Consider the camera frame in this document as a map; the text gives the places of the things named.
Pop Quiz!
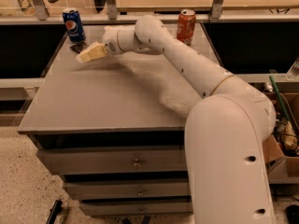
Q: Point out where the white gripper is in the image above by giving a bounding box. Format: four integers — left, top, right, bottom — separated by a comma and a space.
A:
76, 26, 122, 63

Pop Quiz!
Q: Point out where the black rxbar chocolate bar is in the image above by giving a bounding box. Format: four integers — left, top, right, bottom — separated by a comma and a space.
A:
70, 42, 89, 54

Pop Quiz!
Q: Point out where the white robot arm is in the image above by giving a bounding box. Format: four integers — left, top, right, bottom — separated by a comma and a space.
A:
77, 15, 276, 224

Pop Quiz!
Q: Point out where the blue pepsi can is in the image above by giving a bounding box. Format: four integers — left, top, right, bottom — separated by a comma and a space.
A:
63, 7, 86, 43

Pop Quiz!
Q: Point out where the orange soda can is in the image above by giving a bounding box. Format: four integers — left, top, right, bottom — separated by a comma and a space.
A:
177, 9, 196, 45

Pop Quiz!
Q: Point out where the grey drawer cabinet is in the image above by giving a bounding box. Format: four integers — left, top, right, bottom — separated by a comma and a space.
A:
17, 22, 225, 217

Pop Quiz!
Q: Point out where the top grey drawer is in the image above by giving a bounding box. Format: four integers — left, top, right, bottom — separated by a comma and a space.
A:
36, 146, 187, 175

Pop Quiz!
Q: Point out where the grey drawer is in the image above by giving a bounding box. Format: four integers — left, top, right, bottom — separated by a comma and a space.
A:
36, 146, 187, 175
79, 200, 192, 217
64, 179, 190, 201

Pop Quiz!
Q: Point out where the middle grey drawer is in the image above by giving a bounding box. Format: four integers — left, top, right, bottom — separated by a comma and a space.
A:
64, 179, 190, 201

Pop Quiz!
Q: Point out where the bottom grey drawer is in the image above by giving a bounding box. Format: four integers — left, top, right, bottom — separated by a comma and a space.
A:
79, 200, 192, 217

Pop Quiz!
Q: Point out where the black object on floor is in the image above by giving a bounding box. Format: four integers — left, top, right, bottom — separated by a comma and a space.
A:
46, 200, 63, 224

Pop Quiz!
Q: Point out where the green stick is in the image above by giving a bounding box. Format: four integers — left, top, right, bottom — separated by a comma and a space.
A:
269, 76, 291, 121

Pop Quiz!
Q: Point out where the cardboard box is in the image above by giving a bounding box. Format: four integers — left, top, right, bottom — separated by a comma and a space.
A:
263, 93, 299, 185

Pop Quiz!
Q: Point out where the black round object floor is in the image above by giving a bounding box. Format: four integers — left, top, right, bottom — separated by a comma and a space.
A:
285, 204, 299, 224

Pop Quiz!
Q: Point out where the metal railing frame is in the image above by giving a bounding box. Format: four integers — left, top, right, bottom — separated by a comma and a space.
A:
0, 0, 299, 24

